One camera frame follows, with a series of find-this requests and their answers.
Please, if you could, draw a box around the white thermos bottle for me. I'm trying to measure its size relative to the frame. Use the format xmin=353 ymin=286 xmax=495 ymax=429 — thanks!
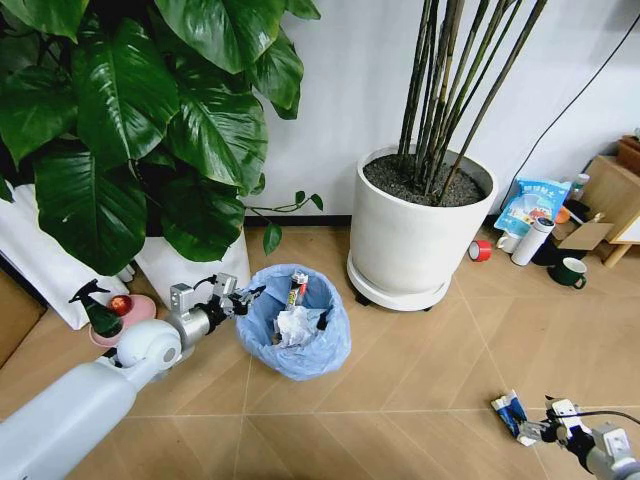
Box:
xmin=510 ymin=216 xmax=557 ymax=267

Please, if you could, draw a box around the round white plant pot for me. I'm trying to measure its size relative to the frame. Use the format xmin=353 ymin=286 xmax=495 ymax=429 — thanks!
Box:
xmin=348 ymin=145 xmax=500 ymax=297

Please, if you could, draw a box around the dark green mug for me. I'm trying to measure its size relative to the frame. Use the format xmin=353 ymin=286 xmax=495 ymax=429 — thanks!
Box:
xmin=546 ymin=256 xmax=589 ymax=291

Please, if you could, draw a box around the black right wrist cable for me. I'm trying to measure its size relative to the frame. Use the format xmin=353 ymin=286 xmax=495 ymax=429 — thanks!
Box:
xmin=573 ymin=409 xmax=640 ymax=425

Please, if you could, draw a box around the crumpled white paper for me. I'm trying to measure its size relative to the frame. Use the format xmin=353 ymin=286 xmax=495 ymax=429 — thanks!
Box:
xmin=275 ymin=305 xmax=321 ymax=349

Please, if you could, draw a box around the blue printed plastic bag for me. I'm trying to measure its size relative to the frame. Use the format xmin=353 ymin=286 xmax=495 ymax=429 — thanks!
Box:
xmin=493 ymin=176 xmax=573 ymax=238

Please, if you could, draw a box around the bamboo stalk plant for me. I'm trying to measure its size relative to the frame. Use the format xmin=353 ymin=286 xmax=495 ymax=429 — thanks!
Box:
xmin=397 ymin=0 xmax=549 ymax=208

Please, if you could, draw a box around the brown cardboard box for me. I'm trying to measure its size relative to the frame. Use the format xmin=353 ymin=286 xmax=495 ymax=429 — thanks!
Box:
xmin=0 ymin=270 xmax=48 ymax=369

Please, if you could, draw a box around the red tape roll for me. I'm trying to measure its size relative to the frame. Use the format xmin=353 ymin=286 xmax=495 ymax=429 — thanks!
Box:
xmin=468 ymin=239 xmax=494 ymax=263

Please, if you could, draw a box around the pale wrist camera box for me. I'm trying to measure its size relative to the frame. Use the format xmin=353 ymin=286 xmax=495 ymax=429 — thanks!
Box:
xmin=551 ymin=398 xmax=580 ymax=427
xmin=214 ymin=273 xmax=238 ymax=301

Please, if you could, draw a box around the tall white square planter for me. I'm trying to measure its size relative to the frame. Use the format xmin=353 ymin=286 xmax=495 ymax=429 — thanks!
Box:
xmin=133 ymin=225 xmax=252 ymax=312

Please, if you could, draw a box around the dark green spray bottle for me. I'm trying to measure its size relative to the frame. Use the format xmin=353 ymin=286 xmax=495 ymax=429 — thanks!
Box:
xmin=68 ymin=279 xmax=124 ymax=338

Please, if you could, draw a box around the trash bin with blue bag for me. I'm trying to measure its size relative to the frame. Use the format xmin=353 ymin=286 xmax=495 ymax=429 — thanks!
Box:
xmin=234 ymin=264 xmax=353 ymax=383

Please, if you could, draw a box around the flat brown cardboard piece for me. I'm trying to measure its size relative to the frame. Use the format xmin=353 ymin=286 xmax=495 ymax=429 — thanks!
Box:
xmin=555 ymin=219 xmax=616 ymax=252

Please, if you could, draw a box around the wide white square planter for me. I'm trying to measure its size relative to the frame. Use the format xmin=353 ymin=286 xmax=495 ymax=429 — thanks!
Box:
xmin=0 ymin=183 xmax=132 ymax=332

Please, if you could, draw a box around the pink plate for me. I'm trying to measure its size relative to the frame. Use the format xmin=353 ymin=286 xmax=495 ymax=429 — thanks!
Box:
xmin=89 ymin=293 xmax=158 ymax=348

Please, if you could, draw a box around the light wooden cabinet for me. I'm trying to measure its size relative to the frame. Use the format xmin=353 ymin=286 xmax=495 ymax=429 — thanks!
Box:
xmin=578 ymin=154 xmax=640 ymax=267

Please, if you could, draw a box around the crushed blue white carton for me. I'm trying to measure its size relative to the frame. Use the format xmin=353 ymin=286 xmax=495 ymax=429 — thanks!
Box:
xmin=489 ymin=388 xmax=529 ymax=441

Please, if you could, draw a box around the white wheeled pot tray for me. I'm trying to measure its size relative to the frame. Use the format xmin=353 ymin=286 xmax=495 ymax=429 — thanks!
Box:
xmin=346 ymin=255 xmax=453 ymax=314

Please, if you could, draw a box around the white mug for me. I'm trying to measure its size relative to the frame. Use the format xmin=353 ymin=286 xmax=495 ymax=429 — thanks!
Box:
xmin=495 ymin=230 xmax=522 ymax=255

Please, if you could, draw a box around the long printed snack wrapper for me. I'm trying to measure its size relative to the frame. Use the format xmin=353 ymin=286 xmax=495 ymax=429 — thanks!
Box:
xmin=283 ymin=269 xmax=310 ymax=310

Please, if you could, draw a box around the large broad-leaf green plant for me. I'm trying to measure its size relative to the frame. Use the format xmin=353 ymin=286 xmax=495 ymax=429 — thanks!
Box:
xmin=0 ymin=0 xmax=325 ymax=278

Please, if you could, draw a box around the black wall cable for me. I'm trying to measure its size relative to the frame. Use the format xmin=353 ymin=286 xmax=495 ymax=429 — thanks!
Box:
xmin=519 ymin=0 xmax=640 ymax=182

